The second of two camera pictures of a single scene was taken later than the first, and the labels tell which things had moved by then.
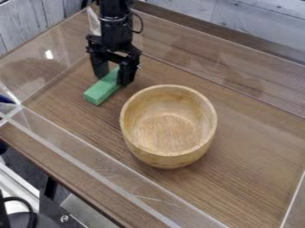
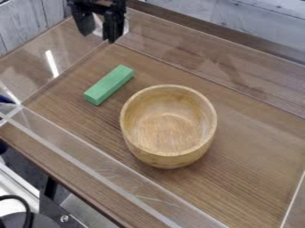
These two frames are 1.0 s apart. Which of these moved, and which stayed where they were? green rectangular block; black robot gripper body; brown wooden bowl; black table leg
Moved: black robot gripper body
Stayed: black table leg; green rectangular block; brown wooden bowl
